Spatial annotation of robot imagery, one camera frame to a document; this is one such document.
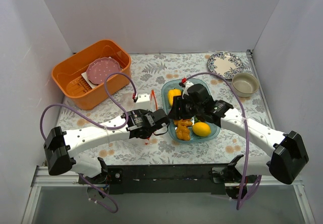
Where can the teal glass tray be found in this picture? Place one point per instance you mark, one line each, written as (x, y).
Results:
(174, 84)

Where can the yellow lemon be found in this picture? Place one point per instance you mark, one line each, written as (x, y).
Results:
(201, 129)

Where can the yellow bell pepper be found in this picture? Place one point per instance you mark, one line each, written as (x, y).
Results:
(172, 93)

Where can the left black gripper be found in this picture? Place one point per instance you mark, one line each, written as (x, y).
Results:
(160, 118)

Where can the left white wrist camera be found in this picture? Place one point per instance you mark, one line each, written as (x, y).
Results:
(141, 101)

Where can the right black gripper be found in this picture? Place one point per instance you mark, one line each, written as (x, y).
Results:
(179, 107)

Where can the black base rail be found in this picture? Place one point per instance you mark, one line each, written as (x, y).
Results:
(168, 178)

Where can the blue floral plate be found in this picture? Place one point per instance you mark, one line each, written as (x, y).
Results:
(225, 64)

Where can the pink dotted plate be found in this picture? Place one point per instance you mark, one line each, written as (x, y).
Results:
(101, 68)

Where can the beige ceramic bowl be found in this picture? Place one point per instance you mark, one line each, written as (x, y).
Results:
(245, 84)

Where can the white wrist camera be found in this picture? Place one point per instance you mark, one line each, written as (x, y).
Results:
(185, 84)
(141, 101)

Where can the orange ginger root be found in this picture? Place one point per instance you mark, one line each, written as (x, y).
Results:
(182, 131)

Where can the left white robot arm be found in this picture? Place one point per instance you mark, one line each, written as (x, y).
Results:
(65, 150)

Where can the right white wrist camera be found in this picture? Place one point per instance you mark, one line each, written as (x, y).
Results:
(185, 84)

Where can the white card in bin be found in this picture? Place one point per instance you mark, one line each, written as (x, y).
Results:
(84, 75)

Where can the orange plastic bin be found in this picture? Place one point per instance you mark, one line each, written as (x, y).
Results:
(81, 76)

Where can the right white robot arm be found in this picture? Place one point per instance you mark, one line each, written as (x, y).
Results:
(285, 155)

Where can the clear zip top bag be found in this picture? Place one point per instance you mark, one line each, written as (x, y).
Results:
(152, 101)

